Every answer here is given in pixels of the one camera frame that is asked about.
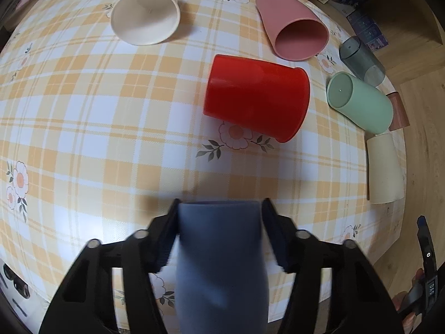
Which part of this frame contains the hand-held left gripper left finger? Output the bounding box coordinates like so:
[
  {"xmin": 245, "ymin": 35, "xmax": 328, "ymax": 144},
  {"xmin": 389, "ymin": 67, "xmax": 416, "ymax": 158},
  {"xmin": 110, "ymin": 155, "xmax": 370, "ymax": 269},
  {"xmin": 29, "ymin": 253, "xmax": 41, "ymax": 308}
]
[{"xmin": 38, "ymin": 198, "xmax": 182, "ymax": 334}]

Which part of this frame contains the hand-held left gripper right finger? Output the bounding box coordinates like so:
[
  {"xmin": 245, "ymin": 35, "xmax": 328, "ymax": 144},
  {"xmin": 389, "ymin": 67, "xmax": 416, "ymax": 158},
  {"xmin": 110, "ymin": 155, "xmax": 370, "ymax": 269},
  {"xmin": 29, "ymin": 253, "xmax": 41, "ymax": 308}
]
[{"xmin": 261, "ymin": 198, "xmax": 406, "ymax": 334}]

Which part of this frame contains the blue-grey cup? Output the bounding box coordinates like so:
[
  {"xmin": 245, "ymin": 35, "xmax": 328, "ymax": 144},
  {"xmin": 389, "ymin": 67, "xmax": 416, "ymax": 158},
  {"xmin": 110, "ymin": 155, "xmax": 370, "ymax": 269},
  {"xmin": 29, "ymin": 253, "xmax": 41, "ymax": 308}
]
[{"xmin": 175, "ymin": 200, "xmax": 270, "ymax": 334}]

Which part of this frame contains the cream cup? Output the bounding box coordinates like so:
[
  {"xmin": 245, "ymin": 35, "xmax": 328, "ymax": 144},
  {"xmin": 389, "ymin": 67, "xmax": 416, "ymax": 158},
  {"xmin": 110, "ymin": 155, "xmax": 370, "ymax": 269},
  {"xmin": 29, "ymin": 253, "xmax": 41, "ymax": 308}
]
[{"xmin": 366, "ymin": 133, "xmax": 406, "ymax": 204}]

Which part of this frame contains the red cup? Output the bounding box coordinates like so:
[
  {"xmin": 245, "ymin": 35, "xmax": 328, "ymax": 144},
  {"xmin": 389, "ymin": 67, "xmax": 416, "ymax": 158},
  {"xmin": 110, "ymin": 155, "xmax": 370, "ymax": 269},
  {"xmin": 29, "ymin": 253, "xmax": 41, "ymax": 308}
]
[{"xmin": 203, "ymin": 54, "xmax": 311, "ymax": 143}]

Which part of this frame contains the brown cup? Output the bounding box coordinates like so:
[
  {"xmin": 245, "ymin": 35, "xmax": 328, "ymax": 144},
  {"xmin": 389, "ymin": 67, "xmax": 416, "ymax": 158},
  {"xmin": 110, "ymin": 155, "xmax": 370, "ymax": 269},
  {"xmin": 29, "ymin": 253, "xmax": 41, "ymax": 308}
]
[{"xmin": 387, "ymin": 91, "xmax": 410, "ymax": 132}]

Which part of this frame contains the green cup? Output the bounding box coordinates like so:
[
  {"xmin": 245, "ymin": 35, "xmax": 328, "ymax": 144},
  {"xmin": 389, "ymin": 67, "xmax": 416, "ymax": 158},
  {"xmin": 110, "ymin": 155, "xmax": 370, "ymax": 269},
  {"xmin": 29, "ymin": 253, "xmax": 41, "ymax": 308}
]
[{"xmin": 326, "ymin": 71, "xmax": 394, "ymax": 135}]

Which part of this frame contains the transparent grey cup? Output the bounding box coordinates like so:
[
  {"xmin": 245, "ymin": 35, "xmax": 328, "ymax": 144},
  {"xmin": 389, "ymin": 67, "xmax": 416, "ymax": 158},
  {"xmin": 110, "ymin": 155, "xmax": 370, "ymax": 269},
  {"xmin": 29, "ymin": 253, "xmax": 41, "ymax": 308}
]
[{"xmin": 339, "ymin": 36, "xmax": 386, "ymax": 87}]

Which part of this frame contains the white cup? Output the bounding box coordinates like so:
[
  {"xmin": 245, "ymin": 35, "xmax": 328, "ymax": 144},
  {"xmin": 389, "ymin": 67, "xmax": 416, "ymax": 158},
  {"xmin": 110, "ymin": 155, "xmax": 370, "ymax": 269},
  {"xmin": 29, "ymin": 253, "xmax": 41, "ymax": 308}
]
[{"xmin": 110, "ymin": 0, "xmax": 181, "ymax": 46}]

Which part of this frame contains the pink cup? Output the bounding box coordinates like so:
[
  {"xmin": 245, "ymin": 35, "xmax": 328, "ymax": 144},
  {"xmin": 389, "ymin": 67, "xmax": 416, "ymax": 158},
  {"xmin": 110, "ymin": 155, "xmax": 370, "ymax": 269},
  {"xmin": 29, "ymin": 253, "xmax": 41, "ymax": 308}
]
[{"xmin": 255, "ymin": 0, "xmax": 330, "ymax": 61}]

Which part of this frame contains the person's right hand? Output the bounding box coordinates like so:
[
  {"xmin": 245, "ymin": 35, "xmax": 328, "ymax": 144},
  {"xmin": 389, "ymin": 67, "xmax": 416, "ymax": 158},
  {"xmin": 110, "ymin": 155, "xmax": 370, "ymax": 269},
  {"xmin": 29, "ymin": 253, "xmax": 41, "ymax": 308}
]
[{"xmin": 392, "ymin": 267, "xmax": 426, "ymax": 334}]

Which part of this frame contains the yellow plaid floral tablecloth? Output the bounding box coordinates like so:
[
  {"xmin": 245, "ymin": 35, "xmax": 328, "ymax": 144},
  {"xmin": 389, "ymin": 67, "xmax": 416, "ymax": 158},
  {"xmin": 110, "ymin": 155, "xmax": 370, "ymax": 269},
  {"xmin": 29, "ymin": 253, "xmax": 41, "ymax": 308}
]
[{"xmin": 0, "ymin": 0, "xmax": 408, "ymax": 334}]

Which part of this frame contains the dark blue printed box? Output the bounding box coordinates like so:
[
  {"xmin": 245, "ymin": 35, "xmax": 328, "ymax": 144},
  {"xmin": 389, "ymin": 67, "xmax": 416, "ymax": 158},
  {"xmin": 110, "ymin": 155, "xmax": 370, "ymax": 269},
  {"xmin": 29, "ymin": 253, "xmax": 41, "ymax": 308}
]
[{"xmin": 347, "ymin": 10, "xmax": 389, "ymax": 53}]

